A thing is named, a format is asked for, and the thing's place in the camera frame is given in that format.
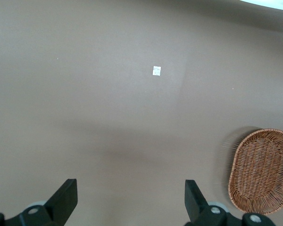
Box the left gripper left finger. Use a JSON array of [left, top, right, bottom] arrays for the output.
[[0, 178, 78, 226]]

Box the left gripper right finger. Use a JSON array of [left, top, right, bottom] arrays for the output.
[[184, 179, 275, 226]]

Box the brown oval wicker basket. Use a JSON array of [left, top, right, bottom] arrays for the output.
[[227, 128, 283, 216]]

